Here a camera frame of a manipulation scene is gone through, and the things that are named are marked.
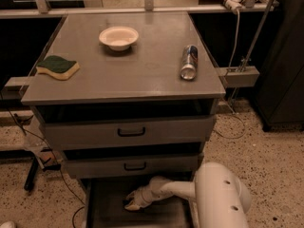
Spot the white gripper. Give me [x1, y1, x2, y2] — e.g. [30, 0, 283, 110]
[124, 186, 155, 211]

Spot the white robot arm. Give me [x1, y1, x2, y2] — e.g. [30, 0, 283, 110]
[124, 162, 252, 228]

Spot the bottom open grey drawer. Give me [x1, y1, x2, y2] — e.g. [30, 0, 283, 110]
[85, 175, 195, 228]

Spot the middle grey drawer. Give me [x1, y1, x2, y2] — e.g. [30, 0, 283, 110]
[65, 154, 201, 179]

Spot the top grey drawer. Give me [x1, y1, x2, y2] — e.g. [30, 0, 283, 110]
[42, 116, 215, 150]

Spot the grey drawer cabinet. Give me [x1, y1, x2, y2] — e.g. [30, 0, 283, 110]
[20, 11, 226, 228]

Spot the black clamp tool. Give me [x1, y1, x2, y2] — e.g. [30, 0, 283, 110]
[24, 149, 61, 192]

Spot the green and yellow sponge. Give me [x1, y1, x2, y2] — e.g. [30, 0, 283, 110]
[36, 55, 80, 81]

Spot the silver blue drink can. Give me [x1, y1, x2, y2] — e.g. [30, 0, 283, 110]
[180, 45, 198, 81]

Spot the white paper bowl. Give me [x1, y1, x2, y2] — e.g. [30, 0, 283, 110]
[99, 27, 139, 51]

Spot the dark cabinet at right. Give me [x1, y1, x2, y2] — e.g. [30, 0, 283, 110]
[253, 0, 304, 132]

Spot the diagonal metal rod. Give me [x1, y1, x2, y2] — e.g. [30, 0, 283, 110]
[237, 0, 275, 72]

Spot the black floor cable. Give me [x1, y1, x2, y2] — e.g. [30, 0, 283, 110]
[0, 92, 86, 228]

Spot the grey metal bracket block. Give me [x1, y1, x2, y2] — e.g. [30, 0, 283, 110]
[216, 66, 259, 88]

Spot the white power cable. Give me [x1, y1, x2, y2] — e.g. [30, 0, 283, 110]
[212, 9, 247, 141]

